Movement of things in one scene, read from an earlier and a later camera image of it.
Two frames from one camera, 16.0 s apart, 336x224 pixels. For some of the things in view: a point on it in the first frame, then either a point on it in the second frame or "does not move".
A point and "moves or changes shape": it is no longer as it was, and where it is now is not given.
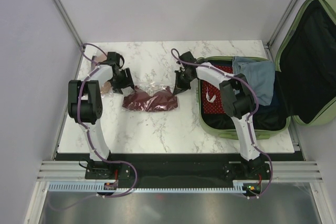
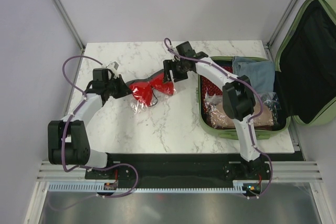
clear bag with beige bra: x=103 y=74 moves or changes shape
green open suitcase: x=305 y=75 does not move
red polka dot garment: x=211 y=99 does not move
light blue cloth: x=260 y=74 does not move
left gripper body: x=122 y=81 to x=116 y=87
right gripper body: x=182 y=81 to x=179 y=70
